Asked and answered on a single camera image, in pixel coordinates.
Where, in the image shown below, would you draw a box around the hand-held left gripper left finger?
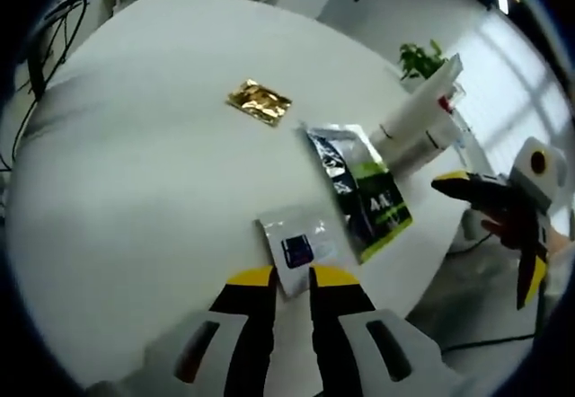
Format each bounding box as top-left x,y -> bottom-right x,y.
87,265 -> 278,397

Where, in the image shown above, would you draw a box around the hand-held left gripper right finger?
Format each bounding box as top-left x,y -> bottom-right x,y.
307,265 -> 455,397

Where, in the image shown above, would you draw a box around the red collar skincare pump bottle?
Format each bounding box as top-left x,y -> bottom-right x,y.
388,83 -> 467,176

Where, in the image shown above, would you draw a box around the white skincare tube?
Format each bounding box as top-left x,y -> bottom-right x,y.
367,53 -> 464,147

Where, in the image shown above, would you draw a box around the black green skincare sachet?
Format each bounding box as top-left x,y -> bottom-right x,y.
298,122 -> 415,266

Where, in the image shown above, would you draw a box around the clear skincare sachet blue patch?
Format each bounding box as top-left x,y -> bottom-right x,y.
254,206 -> 348,300

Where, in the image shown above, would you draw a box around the gold foil skincare sachet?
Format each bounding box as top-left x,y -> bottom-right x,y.
226,78 -> 294,128

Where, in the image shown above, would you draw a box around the window with white blind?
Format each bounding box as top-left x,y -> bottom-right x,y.
453,14 -> 574,200

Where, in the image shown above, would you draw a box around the green potted plant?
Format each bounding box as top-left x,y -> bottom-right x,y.
398,40 -> 448,82

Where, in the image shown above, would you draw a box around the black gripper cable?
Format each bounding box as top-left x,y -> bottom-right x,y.
442,288 -> 547,354

